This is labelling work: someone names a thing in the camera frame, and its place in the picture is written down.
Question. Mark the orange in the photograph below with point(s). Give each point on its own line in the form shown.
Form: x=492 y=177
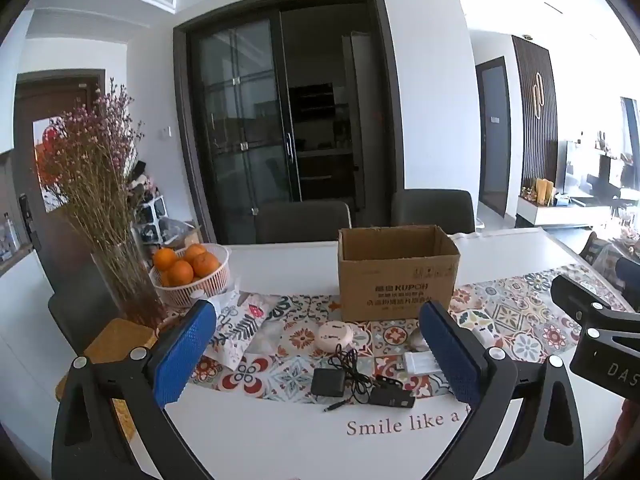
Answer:
x=164 y=259
x=163 y=279
x=195 y=251
x=206 y=264
x=180 y=273

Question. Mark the small black device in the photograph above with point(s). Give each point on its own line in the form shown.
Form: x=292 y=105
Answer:
x=392 y=395

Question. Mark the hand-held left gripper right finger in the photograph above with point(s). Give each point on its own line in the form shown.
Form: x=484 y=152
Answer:
x=450 y=355

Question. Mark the patterned fabric chair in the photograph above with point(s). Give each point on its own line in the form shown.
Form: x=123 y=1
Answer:
x=600 y=252

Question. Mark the person's right forearm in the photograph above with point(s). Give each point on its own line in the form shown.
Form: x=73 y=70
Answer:
x=625 y=430

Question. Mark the small white plug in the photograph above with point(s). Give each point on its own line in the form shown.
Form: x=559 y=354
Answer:
x=484 y=335

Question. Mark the round pink device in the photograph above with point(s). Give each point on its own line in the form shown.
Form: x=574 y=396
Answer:
x=336 y=338

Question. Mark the cork board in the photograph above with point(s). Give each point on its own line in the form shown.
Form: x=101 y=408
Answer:
x=117 y=342

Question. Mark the dark side chair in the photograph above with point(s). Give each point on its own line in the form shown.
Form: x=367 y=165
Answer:
x=80 y=310

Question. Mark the grey dining chair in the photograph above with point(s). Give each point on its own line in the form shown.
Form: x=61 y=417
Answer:
x=302 y=222
x=432 y=210

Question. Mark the white storage rack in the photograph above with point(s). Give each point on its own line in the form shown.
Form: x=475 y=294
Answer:
x=147 y=210

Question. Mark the clear glass vase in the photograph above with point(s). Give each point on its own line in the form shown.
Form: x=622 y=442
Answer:
x=131 y=285

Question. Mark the brown wooden door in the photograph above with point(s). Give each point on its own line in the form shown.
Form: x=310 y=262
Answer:
x=30 y=170

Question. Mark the red door decoration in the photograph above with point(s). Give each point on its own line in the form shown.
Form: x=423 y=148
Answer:
x=47 y=160

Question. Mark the dark glass sliding door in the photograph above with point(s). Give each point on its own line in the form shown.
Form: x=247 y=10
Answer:
x=260 y=125

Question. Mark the white tv cabinet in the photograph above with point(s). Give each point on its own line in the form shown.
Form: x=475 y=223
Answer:
x=555 y=212

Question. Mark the white slatted fruit basket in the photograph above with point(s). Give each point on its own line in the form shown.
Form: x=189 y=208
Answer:
x=200 y=287

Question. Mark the patterned tile-print table runner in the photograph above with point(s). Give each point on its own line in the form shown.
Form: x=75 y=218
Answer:
x=515 y=320

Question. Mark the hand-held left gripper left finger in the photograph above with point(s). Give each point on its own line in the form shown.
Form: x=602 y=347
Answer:
x=184 y=355

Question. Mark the flat screen tv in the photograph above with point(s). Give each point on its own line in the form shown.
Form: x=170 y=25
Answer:
x=580 y=167

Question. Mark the brown cardboard box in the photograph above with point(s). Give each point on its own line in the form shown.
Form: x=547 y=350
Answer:
x=395 y=280

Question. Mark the black door lock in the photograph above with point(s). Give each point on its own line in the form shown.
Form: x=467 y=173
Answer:
x=24 y=212

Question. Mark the dark slatted wall panel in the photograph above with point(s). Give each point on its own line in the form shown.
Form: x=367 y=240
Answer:
x=535 y=120

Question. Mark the white light switch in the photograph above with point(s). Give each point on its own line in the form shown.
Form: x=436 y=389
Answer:
x=166 y=132

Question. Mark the white cloth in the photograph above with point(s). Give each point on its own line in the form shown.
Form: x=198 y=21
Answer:
x=227 y=301

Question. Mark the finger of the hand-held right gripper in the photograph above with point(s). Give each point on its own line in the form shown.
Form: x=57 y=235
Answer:
x=577 y=294
x=630 y=272

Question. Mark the white battery charger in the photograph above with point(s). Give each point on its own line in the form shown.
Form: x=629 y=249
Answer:
x=417 y=362

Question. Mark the dark interior door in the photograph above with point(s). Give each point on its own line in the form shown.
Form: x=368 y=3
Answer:
x=494 y=135

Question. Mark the dried pink flower bunch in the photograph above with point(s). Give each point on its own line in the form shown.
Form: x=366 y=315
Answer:
x=90 y=160

